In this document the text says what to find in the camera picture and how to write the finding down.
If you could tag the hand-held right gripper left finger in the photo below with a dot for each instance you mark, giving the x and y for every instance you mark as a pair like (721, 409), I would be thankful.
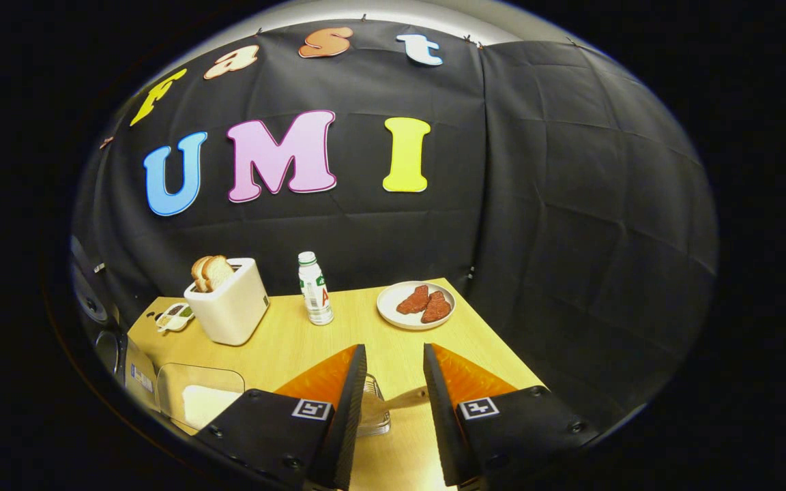
(345, 423)

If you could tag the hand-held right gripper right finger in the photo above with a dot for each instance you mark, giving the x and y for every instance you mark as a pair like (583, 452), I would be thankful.
(444, 423)

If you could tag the wooden spoon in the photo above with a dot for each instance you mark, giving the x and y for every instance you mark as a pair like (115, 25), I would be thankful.
(400, 399)

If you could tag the dark grey rice cooker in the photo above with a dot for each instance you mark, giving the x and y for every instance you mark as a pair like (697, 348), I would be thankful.
(137, 378)

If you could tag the clear plastic rice box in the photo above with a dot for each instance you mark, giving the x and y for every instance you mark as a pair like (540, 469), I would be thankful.
(175, 382)

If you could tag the white round plate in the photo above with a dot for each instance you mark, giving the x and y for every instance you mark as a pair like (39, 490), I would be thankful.
(387, 307)

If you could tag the white milk bottle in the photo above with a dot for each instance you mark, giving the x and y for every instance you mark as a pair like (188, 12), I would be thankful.
(316, 296)

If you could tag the white toaster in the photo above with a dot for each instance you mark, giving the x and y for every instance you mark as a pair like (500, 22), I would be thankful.
(233, 317)

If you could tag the toasted bread slice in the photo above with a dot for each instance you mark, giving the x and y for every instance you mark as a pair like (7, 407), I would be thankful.
(197, 273)
(219, 271)

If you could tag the white sectioned condiment dish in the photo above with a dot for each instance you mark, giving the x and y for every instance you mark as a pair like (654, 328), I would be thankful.
(175, 317)

